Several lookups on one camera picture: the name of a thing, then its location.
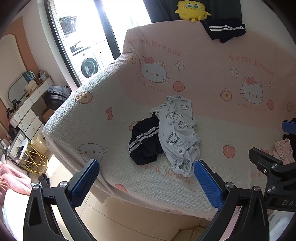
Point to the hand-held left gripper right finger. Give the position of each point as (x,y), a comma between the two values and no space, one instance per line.
(208,185)

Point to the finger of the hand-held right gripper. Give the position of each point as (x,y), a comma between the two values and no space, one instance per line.
(261,155)
(289,127)

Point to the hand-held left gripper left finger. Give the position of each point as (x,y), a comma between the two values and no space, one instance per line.
(85,183)

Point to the light blue printed pajama pants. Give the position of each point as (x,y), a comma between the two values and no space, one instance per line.
(175,143)

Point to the pink printed pajama pants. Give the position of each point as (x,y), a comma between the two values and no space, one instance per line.
(283,150)

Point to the white printed bedding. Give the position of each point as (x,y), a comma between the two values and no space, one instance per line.
(281,220)

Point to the beige bin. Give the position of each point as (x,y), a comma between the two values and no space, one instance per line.
(38,140)

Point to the crumpled navy white-striped garment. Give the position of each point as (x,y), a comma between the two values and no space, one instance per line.
(143,143)

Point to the pink fluffy cloth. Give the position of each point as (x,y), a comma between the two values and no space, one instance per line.
(13,178)

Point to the cardboard box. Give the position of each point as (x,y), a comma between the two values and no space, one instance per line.
(48,114)

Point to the white dresser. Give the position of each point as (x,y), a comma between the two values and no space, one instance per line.
(27,115)

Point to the grey backpack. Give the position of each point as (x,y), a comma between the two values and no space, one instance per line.
(56,95)

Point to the pink printed sofa cover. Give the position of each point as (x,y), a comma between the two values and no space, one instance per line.
(115,92)

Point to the white washing machine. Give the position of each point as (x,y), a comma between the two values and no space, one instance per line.
(89,67)

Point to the oval mirror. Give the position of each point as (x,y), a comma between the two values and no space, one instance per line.
(17,89)

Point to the folded navy white-striped garment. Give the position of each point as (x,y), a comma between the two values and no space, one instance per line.
(224,29)

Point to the yellow plush toy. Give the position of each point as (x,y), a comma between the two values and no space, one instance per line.
(190,9)

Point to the hanging mesh basket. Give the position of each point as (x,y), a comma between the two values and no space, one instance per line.
(68,24)

